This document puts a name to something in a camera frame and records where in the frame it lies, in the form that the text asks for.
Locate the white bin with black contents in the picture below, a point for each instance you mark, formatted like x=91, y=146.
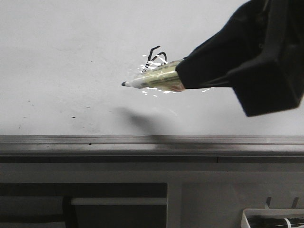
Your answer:
x=272, y=218

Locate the aluminium whiteboard tray rail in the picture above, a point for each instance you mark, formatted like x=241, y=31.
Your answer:
x=149, y=148

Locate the dark cabinet with white shelf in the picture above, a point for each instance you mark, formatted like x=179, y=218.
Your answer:
x=83, y=205

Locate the white whiteboard marker with tape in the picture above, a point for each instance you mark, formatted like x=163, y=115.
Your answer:
x=164, y=77

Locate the white whiteboard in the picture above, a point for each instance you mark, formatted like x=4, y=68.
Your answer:
x=62, y=63

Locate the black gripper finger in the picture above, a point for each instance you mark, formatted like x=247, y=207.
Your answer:
x=259, y=53

